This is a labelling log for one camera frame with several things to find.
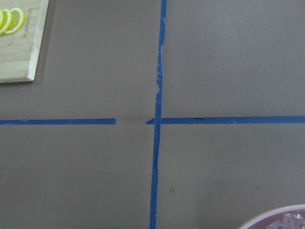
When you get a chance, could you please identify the clear ice cubes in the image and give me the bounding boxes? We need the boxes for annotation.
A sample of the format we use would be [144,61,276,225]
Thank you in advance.
[266,213,305,229]

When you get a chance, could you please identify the bamboo cutting board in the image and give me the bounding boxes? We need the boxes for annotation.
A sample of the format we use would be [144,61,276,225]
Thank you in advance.
[0,0,49,83]

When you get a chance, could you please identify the pink bowl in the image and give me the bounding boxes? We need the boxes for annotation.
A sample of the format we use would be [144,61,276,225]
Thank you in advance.
[239,204,305,229]

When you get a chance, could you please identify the lemon slice rightmost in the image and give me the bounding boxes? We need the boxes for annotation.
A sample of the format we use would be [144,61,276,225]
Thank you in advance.
[4,8,25,35]

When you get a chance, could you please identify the lemon slice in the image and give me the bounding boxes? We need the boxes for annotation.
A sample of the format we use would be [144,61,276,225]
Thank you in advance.
[4,8,25,35]
[0,9,12,35]

